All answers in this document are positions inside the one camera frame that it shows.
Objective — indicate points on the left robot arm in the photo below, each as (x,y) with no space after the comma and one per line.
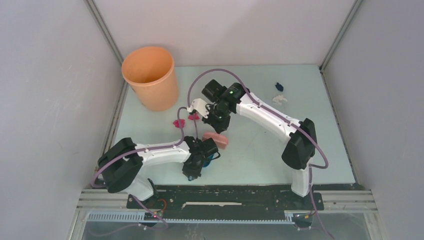
(123,166)

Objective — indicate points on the magenta paper scrap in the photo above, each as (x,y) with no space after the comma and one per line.
(179,123)
(193,117)

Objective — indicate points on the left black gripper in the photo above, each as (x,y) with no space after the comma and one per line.
(194,173)

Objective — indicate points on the dark blue paper scrap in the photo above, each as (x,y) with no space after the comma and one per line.
(279,87)

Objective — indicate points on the orange plastic bucket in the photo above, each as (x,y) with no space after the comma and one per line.
(150,72)

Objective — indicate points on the blue plastic dustpan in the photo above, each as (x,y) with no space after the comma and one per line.
(205,164)

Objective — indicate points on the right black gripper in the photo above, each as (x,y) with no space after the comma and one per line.
(219,127)

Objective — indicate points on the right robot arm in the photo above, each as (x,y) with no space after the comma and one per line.
(298,136)

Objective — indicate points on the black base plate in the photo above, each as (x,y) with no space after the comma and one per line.
(239,203)

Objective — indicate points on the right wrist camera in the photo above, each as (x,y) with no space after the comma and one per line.
(198,106)

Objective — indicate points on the aluminium frame rail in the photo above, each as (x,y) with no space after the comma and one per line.
(101,206)

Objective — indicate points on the pink hand brush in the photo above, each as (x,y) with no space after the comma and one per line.
(220,140)

